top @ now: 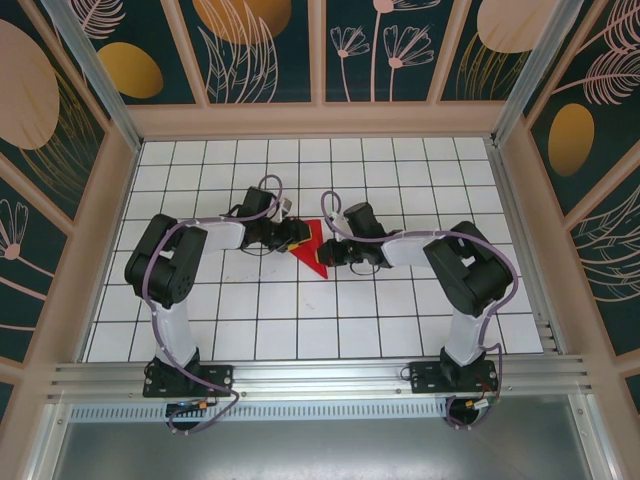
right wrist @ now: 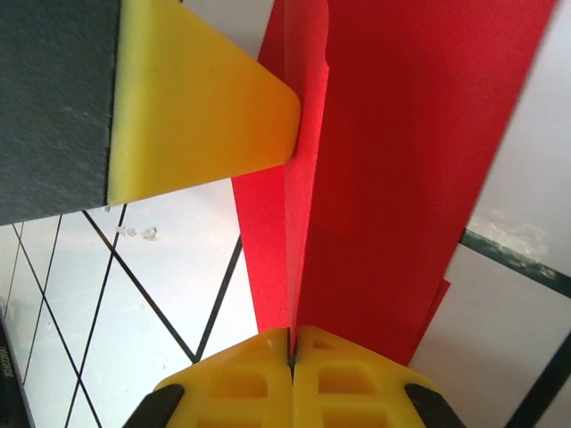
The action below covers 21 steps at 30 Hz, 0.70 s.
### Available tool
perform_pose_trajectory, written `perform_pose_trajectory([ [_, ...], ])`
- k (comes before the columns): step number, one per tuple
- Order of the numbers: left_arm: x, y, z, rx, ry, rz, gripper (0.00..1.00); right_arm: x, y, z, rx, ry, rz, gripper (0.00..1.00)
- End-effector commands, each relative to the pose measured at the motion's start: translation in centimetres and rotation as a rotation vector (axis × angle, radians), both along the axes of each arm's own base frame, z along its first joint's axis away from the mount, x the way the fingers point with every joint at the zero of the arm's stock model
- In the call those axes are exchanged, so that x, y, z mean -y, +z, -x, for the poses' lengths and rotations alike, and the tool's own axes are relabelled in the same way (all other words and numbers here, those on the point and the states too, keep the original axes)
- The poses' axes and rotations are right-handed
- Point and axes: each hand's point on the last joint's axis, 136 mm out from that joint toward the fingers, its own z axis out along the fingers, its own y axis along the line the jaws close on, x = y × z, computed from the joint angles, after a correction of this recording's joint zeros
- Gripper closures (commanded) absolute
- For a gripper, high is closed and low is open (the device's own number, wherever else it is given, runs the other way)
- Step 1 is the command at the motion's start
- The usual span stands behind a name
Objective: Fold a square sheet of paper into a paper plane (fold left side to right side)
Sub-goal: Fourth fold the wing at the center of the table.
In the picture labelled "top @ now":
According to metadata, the red cloth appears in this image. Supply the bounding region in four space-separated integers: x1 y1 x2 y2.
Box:
289 218 332 280

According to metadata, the grey metal panel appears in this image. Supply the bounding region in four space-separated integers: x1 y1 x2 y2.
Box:
49 419 596 480

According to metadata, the aluminium mounting rail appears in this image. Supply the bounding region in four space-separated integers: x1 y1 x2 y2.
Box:
47 353 594 401

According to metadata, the slotted metal cable tray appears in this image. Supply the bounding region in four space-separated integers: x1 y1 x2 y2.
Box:
69 402 501 422

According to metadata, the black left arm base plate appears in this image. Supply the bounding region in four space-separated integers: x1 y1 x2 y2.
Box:
142 360 236 400

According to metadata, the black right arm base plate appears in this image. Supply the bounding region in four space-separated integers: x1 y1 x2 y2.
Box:
408 359 501 396

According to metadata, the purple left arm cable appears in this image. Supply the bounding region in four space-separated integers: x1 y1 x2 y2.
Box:
138 174 286 436

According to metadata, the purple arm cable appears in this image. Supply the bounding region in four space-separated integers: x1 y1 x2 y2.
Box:
319 189 519 432
138 174 286 436

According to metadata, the aluminium side rail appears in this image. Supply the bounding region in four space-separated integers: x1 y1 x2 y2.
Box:
487 139 569 357

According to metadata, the aluminium frame post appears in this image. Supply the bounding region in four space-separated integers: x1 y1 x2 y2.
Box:
489 0 586 149
42 0 144 151

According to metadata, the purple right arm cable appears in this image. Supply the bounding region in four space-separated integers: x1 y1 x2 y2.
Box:
319 189 519 432

